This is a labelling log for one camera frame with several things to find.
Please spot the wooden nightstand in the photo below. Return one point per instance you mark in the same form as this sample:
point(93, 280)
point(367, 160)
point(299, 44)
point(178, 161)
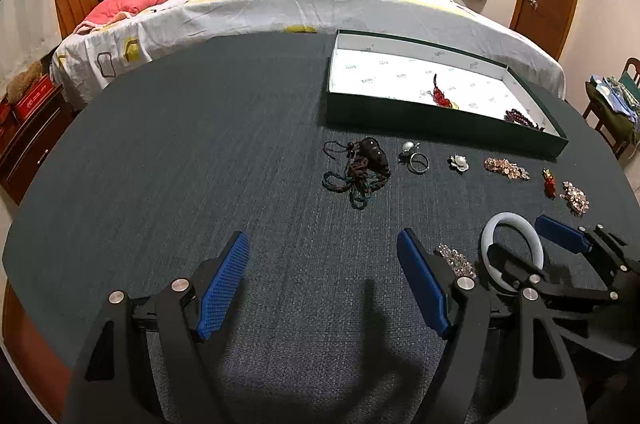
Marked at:
point(29, 131)

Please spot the wooden chair with clothes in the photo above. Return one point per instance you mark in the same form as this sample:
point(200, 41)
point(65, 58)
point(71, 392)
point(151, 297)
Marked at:
point(615, 103)

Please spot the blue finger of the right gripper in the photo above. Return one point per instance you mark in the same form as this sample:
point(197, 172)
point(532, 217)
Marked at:
point(563, 235)
point(514, 270)

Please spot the white pearl flower brooch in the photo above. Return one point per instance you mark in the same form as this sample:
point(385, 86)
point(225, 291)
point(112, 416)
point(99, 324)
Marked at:
point(459, 163)

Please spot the bed with patterned sheet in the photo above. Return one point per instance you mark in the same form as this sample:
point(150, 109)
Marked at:
point(85, 64)

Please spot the green jewelry tray box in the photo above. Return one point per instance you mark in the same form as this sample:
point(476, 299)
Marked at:
point(388, 83)

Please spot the silver rhinestone brooch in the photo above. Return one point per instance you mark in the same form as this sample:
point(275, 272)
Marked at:
point(457, 262)

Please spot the dark green table cloth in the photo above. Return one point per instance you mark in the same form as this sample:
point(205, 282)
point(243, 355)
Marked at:
point(172, 158)

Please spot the white jade bangle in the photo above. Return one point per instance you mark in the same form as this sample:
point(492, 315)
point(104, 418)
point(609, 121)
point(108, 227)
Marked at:
point(521, 225)

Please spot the red knot gold charm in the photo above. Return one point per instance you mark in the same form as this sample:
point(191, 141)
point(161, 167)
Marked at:
point(440, 98)

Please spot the red tassel gold charm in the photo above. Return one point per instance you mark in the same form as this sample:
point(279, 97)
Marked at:
point(549, 183)

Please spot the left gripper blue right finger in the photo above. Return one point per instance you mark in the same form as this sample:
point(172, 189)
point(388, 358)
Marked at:
point(422, 278)

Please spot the pearl flower rhinestone brooch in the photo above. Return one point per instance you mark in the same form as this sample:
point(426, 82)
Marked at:
point(575, 199)

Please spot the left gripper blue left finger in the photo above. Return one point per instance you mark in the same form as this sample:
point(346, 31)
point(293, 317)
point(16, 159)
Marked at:
point(223, 276)

